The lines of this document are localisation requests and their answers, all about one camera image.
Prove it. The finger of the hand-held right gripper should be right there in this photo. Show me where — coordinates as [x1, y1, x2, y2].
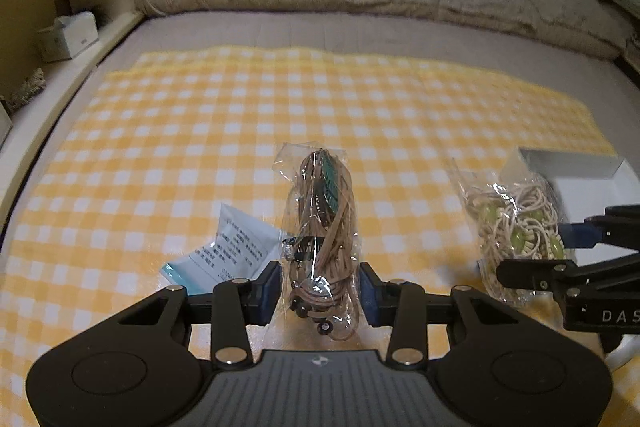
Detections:
[497, 251, 640, 295]
[559, 205, 640, 252]

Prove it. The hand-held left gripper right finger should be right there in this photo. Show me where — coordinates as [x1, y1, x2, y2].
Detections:
[357, 261, 523, 367]

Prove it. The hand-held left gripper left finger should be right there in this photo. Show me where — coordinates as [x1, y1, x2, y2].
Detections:
[117, 261, 283, 367]

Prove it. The white cardboard box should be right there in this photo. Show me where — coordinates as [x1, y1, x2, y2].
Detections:
[517, 147, 640, 371]

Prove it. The bag of white beaded cords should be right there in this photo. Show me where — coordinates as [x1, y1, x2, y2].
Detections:
[446, 156, 570, 309]

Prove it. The bag of brown cords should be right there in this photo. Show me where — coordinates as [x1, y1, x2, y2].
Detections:
[271, 141, 364, 344]

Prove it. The teal and white packet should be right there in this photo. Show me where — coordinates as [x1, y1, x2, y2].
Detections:
[162, 202, 284, 294]

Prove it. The small quilted grey pillow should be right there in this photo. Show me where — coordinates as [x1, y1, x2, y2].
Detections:
[495, 0, 632, 54]

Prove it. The white board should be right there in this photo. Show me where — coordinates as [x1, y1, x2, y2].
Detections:
[0, 99, 14, 148]

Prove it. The woven straw bundle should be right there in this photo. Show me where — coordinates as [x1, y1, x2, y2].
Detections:
[4, 67, 49, 110]

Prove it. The white tissue box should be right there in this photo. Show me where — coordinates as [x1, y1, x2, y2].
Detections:
[37, 11, 99, 63]

